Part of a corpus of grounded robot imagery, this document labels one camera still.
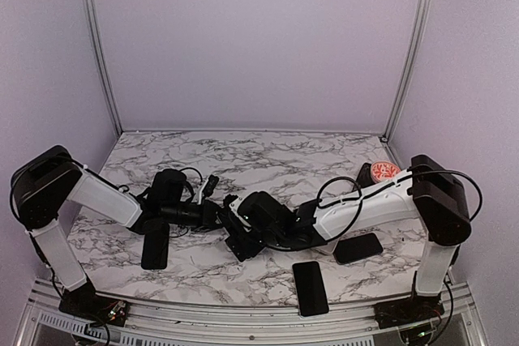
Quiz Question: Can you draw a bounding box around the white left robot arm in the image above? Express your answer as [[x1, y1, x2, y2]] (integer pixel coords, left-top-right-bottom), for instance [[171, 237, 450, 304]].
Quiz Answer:
[[9, 145, 222, 318]]

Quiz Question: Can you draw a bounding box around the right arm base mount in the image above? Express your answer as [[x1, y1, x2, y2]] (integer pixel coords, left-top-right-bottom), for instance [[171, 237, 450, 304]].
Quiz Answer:
[[373, 275, 445, 329]]

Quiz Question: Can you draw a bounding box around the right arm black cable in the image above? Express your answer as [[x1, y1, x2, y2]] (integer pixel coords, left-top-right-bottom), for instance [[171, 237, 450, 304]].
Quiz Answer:
[[315, 171, 484, 250]]

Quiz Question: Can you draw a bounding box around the red white patterned bowl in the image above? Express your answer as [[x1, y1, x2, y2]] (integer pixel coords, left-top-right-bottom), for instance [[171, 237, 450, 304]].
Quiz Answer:
[[370, 160, 401, 183]]

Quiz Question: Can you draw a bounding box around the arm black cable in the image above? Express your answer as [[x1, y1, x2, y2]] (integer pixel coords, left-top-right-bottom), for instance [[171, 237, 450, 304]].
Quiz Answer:
[[315, 171, 484, 250], [10, 155, 204, 237]]

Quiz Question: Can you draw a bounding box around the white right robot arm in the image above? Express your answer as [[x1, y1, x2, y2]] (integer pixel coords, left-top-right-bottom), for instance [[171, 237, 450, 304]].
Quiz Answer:
[[219, 155, 476, 320]]

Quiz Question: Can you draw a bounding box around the aluminium front rail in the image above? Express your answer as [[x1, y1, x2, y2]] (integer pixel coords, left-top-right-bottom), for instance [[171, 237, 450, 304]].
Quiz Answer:
[[15, 284, 487, 346]]

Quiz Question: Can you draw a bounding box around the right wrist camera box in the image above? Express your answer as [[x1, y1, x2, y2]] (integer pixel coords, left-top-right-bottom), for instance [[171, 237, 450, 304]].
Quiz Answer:
[[223, 194, 243, 216]]

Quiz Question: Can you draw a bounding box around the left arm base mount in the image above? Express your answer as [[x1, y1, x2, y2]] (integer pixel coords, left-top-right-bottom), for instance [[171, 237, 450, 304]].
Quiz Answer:
[[58, 279, 130, 327]]

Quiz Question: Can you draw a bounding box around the black phone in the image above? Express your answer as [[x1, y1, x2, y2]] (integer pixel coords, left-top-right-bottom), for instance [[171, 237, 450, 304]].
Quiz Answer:
[[292, 261, 329, 318], [333, 233, 384, 265], [141, 223, 169, 270]]

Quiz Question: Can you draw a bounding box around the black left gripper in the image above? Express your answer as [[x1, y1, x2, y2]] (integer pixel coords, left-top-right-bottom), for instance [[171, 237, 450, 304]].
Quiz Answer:
[[161, 199, 237, 233]]

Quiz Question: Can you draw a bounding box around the aluminium corner post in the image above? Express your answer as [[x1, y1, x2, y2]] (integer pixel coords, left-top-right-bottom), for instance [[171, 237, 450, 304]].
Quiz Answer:
[[383, 0, 431, 143], [83, 0, 123, 138]]

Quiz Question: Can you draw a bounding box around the aluminium left corner post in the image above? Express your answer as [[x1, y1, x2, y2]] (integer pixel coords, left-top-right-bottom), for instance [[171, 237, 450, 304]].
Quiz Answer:
[[83, 0, 123, 138]]

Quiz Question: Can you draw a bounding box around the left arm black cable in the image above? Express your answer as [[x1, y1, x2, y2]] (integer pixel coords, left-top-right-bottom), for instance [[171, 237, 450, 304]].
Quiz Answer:
[[10, 155, 204, 237]]

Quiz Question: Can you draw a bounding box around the aluminium right corner post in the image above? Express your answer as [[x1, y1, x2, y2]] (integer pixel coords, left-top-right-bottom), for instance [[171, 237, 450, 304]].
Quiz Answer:
[[383, 0, 431, 143]]

